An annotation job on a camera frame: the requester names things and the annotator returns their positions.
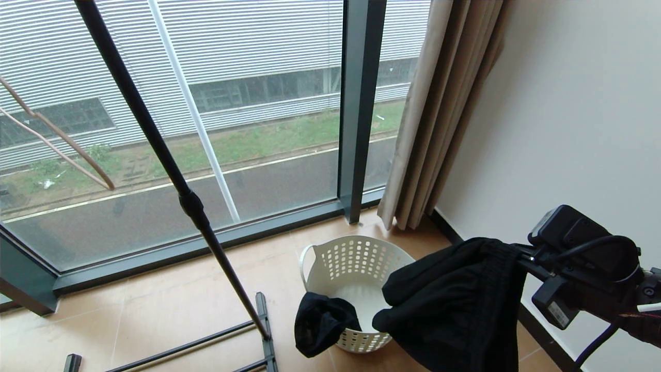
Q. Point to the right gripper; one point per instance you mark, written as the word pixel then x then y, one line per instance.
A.
pixel 594 305

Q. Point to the black shorts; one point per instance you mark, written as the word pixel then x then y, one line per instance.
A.
pixel 454 299

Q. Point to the white laundry basket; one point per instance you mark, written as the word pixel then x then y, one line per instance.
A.
pixel 356 258

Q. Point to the black clothes rack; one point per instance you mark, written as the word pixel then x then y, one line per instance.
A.
pixel 191 204

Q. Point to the pink clothes hanger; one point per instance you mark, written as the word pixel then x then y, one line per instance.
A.
pixel 106 180

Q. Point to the beige curtain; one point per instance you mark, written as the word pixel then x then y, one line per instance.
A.
pixel 439 103

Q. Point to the black garment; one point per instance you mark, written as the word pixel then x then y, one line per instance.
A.
pixel 320 325

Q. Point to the window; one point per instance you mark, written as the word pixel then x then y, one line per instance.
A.
pixel 258 77

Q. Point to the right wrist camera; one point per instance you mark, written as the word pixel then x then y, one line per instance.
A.
pixel 568 232

